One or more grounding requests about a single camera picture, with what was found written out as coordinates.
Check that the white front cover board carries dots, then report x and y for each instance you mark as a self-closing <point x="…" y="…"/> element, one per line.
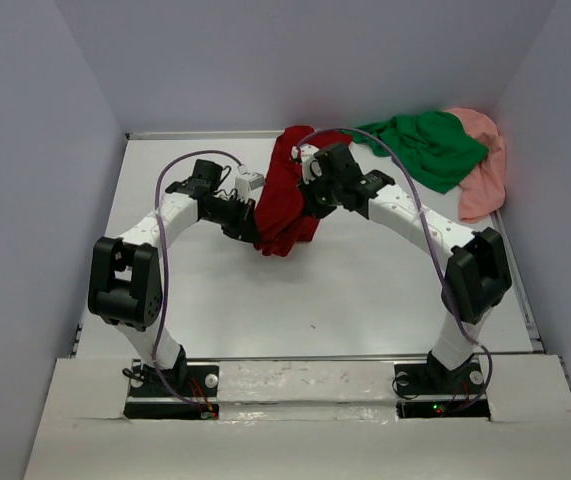
<point x="305" y="420"/>

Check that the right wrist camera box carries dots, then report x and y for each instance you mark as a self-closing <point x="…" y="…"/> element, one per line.
<point x="305" y="157"/>

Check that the red t shirt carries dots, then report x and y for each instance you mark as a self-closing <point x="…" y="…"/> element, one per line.
<point x="279" y="213"/>

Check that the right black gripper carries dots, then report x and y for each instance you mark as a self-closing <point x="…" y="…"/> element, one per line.
<point x="312" y="206"/>

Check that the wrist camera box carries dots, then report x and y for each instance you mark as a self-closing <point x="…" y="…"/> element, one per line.
<point x="247" y="181"/>
<point x="305" y="157"/>

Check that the aluminium right table rail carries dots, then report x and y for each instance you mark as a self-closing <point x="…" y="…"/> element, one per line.
<point x="519" y="288"/>

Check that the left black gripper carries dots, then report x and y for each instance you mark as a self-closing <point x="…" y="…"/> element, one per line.
<point x="243" y="227"/>

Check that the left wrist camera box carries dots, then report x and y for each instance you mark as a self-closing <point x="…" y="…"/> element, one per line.
<point x="247" y="181"/>

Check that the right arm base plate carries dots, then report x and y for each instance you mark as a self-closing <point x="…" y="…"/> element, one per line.
<point x="418" y="396"/>

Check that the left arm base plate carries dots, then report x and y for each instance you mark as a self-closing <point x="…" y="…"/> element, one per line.
<point x="148" y="399"/>

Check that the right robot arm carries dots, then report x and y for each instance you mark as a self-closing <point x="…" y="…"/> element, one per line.
<point x="471" y="266"/>

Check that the green t shirt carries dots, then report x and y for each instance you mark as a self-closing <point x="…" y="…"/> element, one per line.
<point x="433" y="147"/>

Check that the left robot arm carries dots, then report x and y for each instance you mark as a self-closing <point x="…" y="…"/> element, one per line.
<point x="129" y="277"/>

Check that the pink t shirt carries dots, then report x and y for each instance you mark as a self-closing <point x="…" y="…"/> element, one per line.
<point x="483" y="189"/>

